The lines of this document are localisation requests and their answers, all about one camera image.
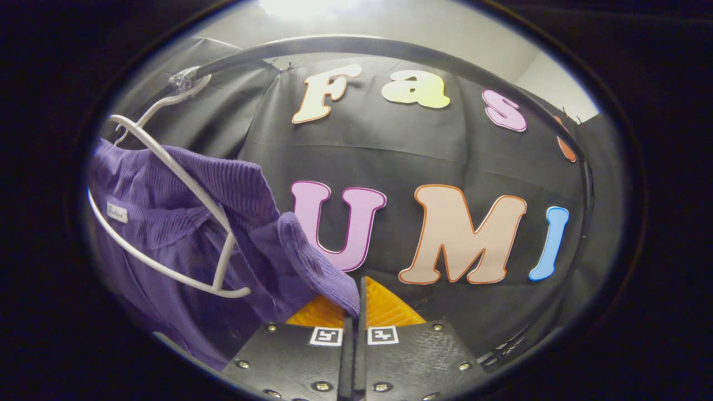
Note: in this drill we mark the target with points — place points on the black metal clothes rack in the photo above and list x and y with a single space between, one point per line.
356 44

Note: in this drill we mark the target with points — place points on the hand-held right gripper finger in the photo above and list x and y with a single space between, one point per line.
347 362
361 356

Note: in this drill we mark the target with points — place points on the purple ribbed shirt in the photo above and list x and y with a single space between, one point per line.
250 189

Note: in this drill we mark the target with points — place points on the black backdrop cloth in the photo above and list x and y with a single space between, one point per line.
390 150

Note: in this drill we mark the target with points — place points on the white plastic clothes hanger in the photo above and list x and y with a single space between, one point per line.
231 292

